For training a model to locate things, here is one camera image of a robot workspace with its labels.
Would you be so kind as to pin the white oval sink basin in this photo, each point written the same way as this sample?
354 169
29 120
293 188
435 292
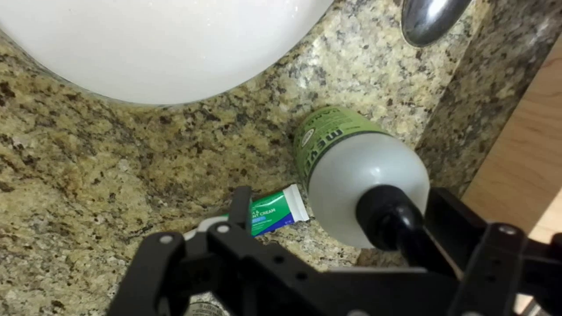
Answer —
151 46

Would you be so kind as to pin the green soap pump bottle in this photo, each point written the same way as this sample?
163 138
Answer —
356 169

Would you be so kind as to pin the green white toothpaste tube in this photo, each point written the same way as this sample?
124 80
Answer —
273 213

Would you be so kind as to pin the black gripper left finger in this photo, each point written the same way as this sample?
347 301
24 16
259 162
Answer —
168 264

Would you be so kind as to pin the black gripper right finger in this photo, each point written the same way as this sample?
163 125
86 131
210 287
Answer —
502 274

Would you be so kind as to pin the chrome sink faucet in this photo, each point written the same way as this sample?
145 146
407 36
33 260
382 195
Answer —
430 20

